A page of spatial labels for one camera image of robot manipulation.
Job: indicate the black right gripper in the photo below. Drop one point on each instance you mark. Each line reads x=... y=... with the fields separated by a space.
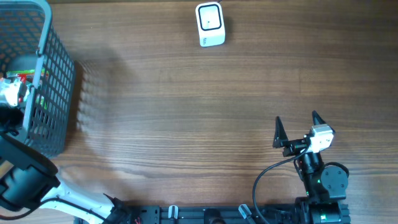
x=281 y=140

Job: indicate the green snack packet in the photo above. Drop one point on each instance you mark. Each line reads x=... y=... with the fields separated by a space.
x=26 y=78

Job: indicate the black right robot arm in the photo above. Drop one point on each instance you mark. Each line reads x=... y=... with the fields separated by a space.
x=325 y=183

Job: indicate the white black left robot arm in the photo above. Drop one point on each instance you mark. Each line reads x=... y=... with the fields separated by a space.
x=29 y=181

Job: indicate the grey plastic mesh basket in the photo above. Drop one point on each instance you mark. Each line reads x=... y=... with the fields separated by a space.
x=29 y=41

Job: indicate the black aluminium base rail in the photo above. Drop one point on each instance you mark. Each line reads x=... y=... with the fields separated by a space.
x=281 y=213

